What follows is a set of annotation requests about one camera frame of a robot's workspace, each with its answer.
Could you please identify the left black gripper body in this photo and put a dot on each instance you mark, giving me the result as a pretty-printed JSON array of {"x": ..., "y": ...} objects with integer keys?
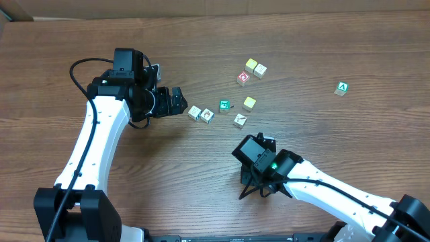
[{"x": 168, "y": 101}]

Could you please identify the number two wooden block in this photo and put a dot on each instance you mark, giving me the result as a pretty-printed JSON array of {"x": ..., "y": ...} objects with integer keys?
[{"x": 195, "y": 113}]

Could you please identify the acorn picture wooden block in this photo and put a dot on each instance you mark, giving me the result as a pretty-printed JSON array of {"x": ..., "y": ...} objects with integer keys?
[{"x": 207, "y": 116}]

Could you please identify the green framed wooden block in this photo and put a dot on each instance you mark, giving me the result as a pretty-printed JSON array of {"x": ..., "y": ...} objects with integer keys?
[{"x": 224, "y": 106}]

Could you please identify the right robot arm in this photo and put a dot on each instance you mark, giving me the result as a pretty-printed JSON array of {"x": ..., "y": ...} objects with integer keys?
[{"x": 363, "y": 216}]

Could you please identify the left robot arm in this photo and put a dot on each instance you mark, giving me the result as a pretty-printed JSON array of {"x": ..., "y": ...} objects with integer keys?
[{"x": 76, "y": 207}]

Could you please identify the hammer picture wooden block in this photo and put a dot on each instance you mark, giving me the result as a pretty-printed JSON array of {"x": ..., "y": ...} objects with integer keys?
[{"x": 240, "y": 120}]

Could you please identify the red apple wooden block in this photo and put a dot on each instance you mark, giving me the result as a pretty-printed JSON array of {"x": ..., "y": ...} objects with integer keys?
[{"x": 243, "y": 78}]

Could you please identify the yellow wooden block middle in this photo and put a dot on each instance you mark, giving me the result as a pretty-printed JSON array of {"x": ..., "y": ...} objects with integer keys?
[{"x": 249, "y": 104}]

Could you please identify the yellow wooden block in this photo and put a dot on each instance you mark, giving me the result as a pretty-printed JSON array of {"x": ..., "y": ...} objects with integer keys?
[
  {"x": 250, "y": 65},
  {"x": 249, "y": 104}
]

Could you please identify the yellow top wooden block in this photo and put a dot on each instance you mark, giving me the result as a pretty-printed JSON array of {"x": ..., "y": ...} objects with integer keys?
[{"x": 250, "y": 65}]

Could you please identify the white wooden block far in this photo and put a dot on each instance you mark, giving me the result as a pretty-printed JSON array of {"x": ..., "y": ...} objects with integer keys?
[{"x": 259, "y": 71}]

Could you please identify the green letter wooden block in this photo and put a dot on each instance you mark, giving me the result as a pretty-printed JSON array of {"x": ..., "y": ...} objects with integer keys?
[{"x": 341, "y": 89}]

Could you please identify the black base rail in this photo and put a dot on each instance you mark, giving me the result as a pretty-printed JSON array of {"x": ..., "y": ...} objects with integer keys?
[{"x": 296, "y": 237}]

